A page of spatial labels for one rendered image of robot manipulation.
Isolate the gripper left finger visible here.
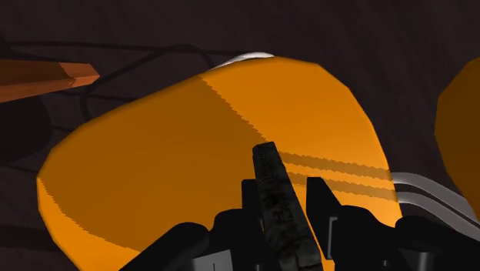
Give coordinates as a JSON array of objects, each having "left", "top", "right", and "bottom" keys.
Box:
[{"left": 119, "top": 179, "right": 269, "bottom": 271}]

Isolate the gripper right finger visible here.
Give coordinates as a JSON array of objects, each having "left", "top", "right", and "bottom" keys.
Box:
[{"left": 305, "top": 176, "right": 480, "bottom": 271}]

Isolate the dark grey stick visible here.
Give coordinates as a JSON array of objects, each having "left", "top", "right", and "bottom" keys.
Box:
[{"left": 252, "top": 141, "right": 324, "bottom": 271}]

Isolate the grey curved double tube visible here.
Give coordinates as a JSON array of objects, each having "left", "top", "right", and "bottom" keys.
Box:
[{"left": 389, "top": 172, "right": 480, "bottom": 242}]

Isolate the large orange cushion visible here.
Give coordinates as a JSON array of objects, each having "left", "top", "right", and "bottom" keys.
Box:
[{"left": 36, "top": 55, "right": 404, "bottom": 271}]

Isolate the orange rounded cushion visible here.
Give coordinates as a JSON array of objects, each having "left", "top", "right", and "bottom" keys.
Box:
[{"left": 434, "top": 55, "right": 480, "bottom": 223}]

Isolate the orange-brown wooden bar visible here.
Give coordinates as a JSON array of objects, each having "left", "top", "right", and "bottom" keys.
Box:
[{"left": 0, "top": 59, "right": 101, "bottom": 104}]

